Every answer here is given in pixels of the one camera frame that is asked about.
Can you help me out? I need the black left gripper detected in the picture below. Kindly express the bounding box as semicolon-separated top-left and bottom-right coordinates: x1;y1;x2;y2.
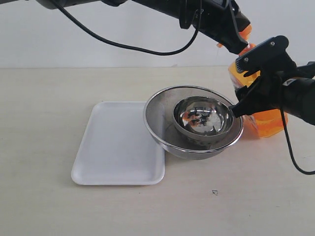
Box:
136;0;251;55

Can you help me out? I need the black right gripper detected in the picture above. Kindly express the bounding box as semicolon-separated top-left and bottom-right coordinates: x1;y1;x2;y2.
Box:
230;61;315;123

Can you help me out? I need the orange pump soap bottle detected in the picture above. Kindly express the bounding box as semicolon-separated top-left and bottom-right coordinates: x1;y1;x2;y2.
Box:
216;24;289;140

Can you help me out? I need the small shiny steel bowl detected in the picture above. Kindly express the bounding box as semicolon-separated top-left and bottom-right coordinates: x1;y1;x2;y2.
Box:
172;95;235;146

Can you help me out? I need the large steel mesh colander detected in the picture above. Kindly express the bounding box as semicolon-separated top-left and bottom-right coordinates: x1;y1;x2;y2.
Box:
143;86;244;160

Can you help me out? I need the white rectangular plastic tray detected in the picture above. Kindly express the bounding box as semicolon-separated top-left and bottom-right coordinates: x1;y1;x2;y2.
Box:
71;101;165;185

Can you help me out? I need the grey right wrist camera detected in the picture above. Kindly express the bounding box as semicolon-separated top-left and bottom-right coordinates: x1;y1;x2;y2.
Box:
235;35;289;73

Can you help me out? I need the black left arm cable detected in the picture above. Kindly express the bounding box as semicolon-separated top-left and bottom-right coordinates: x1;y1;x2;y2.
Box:
49;0;205;56

